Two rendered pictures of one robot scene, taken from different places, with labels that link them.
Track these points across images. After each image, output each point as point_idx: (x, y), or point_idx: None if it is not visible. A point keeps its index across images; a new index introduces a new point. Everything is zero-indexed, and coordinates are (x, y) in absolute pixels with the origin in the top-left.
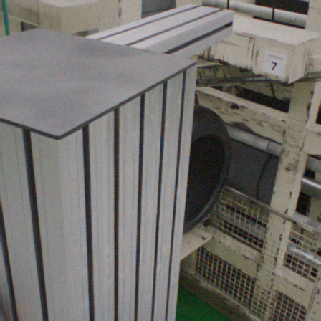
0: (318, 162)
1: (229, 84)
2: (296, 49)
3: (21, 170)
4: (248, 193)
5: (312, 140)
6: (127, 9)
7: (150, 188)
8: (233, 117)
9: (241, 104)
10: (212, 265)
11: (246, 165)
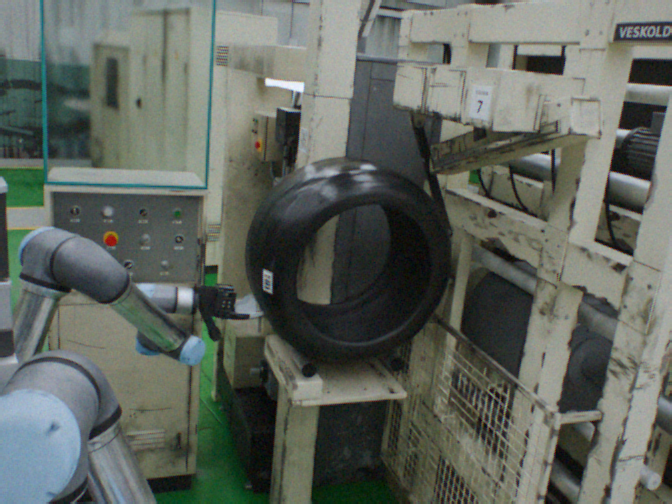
0: (602, 316)
1: (463, 162)
2: (505, 78)
3: None
4: (509, 367)
5: (573, 260)
6: (332, 41)
7: None
8: (489, 231)
9: (500, 210)
10: (425, 465)
11: (511, 320)
